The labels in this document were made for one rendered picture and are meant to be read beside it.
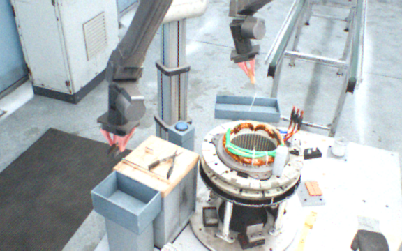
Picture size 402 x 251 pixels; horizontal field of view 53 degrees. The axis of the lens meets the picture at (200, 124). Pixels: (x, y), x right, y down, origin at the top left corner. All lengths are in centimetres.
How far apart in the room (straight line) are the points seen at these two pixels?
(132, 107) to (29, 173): 200
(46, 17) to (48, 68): 46
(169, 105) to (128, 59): 65
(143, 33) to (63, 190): 193
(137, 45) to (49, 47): 246
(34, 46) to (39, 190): 125
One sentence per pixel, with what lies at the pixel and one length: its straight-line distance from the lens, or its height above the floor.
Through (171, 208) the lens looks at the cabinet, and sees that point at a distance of 128.
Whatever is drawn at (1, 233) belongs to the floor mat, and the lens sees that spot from 262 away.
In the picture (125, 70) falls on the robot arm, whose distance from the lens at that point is 101.
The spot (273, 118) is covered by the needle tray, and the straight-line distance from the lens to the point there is 153.
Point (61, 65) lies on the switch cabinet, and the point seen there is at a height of 36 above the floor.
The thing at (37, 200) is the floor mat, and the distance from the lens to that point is 273.
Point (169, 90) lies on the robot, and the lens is 156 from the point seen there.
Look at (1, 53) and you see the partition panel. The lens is 356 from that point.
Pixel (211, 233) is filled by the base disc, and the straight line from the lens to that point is 141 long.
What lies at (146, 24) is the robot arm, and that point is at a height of 155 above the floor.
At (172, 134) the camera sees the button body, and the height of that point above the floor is 101.
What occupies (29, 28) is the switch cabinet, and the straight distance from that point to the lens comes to 344.
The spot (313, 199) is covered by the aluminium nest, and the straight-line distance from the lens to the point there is 159.
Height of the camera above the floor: 190
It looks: 36 degrees down
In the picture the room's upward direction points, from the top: 3 degrees clockwise
